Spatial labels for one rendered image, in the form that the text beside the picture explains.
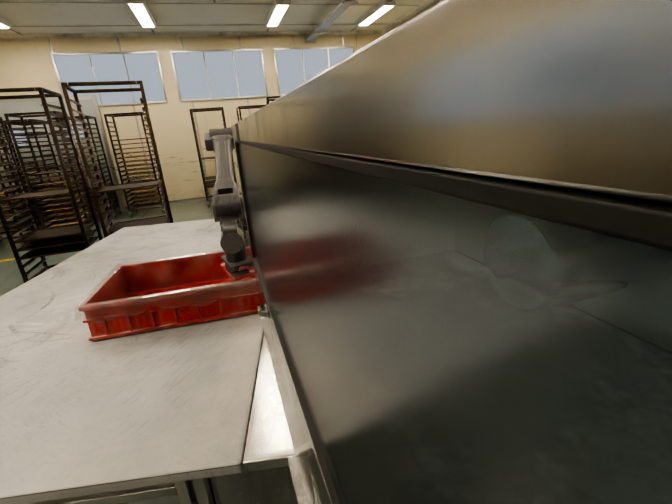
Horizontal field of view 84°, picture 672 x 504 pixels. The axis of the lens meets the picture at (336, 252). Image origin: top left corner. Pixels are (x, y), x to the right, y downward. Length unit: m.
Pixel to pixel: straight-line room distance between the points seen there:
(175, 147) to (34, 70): 2.56
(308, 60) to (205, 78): 2.18
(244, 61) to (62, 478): 8.37
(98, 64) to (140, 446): 8.43
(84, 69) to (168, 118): 1.57
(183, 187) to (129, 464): 8.13
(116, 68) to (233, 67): 2.14
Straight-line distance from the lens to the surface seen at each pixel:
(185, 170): 8.67
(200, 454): 0.69
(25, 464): 0.83
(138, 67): 8.79
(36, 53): 9.19
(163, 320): 1.07
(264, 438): 0.68
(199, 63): 8.72
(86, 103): 8.85
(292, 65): 8.90
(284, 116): 0.20
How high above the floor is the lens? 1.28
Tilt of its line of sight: 18 degrees down
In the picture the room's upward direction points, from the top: 5 degrees counter-clockwise
